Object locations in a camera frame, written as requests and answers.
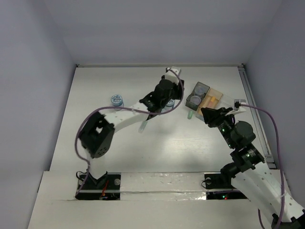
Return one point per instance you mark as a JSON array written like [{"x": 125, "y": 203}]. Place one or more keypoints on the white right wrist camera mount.
[{"x": 238, "y": 107}]

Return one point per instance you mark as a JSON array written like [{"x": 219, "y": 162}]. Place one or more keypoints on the blue highlighter pen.
[{"x": 199, "y": 116}]

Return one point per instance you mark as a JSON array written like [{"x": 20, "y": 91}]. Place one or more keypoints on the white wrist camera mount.
[
  {"x": 172, "y": 74},
  {"x": 238, "y": 107}
]

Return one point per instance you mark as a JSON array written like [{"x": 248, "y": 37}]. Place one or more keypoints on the blue splash lid jar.
[
  {"x": 117, "y": 102},
  {"x": 169, "y": 106}
]

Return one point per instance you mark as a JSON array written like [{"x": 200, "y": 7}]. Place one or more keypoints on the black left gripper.
[{"x": 172, "y": 88}]

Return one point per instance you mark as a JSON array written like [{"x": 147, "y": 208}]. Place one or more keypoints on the clear jar of paper clips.
[{"x": 196, "y": 100}]

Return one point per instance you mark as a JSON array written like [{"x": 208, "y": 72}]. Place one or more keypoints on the clear plastic bin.
[{"x": 227, "y": 101}]

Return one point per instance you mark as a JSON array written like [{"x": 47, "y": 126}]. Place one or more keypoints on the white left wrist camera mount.
[{"x": 172, "y": 74}]

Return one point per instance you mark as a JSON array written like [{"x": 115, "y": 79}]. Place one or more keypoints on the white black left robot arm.
[{"x": 95, "y": 134}]

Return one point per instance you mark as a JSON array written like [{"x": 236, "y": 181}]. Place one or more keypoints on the aluminium rail on table edge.
[{"x": 257, "y": 120}]

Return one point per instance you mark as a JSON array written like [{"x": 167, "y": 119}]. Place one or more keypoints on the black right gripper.
[{"x": 210, "y": 115}]

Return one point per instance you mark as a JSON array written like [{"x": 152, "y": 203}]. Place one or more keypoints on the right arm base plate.
[{"x": 218, "y": 188}]

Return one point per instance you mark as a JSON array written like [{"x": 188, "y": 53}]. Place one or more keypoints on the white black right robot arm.
[{"x": 249, "y": 173}]

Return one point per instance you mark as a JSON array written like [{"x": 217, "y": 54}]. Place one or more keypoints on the green highlighter pen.
[{"x": 142, "y": 126}]

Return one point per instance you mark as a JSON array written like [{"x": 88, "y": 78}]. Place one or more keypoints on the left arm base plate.
[{"x": 106, "y": 187}]

